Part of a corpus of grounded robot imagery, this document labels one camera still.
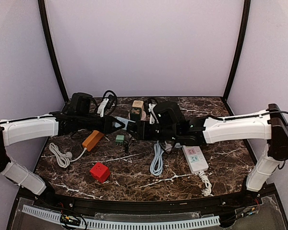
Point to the black front rail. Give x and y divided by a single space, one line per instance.
218 205

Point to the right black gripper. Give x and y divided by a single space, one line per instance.
141 130

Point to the left black frame post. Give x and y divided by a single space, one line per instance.
51 49

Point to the white slotted cable duct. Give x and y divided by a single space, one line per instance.
95 224

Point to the green plug adapter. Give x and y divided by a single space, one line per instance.
120 139

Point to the pink round socket base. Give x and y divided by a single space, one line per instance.
144 115

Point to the beige cube socket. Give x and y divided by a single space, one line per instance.
138 104

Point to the red cube socket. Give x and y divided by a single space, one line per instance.
100 172

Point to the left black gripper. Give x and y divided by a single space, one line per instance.
105 124

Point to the black frame post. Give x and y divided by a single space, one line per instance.
51 49
238 49

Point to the light blue power strip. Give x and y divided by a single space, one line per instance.
123 123

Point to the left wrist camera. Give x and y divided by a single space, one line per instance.
80 103

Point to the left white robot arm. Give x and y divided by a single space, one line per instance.
48 125

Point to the white power strip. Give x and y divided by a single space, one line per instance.
195 159

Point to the right black frame post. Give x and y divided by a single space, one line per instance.
238 49

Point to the orange power strip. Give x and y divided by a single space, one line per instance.
92 140

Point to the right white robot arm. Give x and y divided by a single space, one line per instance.
269 124

